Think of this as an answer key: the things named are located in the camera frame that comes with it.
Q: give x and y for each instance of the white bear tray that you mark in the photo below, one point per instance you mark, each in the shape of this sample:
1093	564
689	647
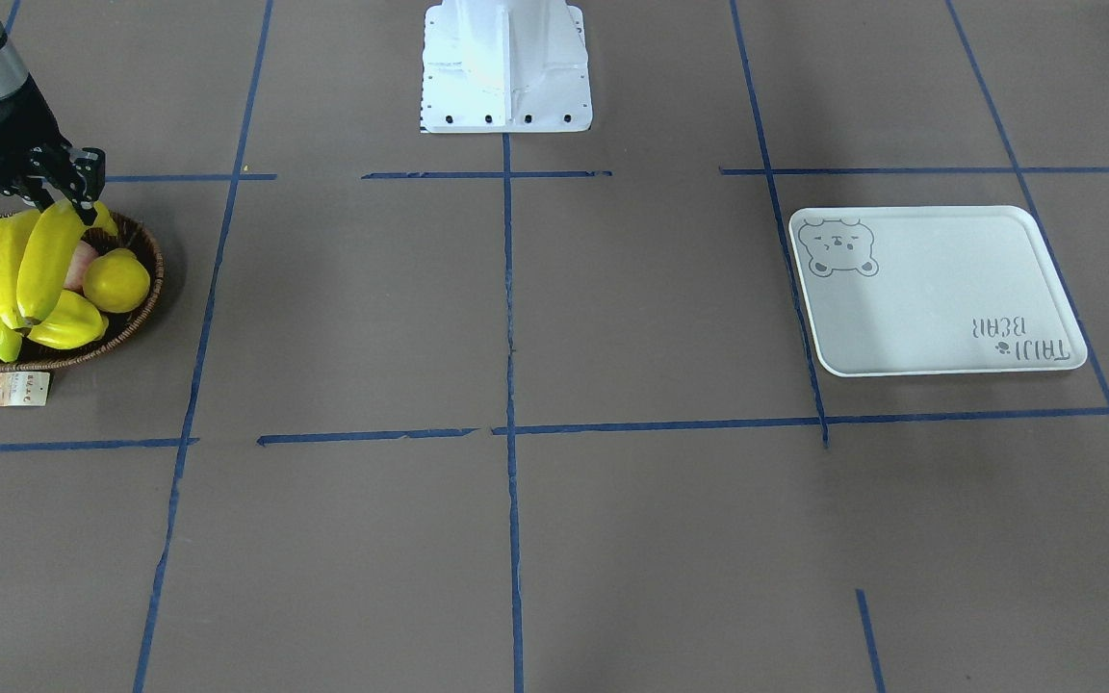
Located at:
932	290

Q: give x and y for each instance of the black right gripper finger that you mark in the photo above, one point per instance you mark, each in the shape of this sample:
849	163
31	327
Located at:
45	177
81	177

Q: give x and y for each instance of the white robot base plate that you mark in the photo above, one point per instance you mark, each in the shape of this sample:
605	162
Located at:
505	67

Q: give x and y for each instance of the red green apple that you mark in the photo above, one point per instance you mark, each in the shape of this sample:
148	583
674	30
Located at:
83	256

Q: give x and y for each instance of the yellow pear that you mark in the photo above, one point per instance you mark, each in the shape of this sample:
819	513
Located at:
117	282

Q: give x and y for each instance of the basket paper tag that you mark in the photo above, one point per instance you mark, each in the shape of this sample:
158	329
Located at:
24	389

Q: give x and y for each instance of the brown wicker basket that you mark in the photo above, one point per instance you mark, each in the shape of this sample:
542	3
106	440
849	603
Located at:
134	236

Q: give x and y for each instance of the yellow starfruit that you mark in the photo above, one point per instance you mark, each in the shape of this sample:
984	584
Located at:
74	322

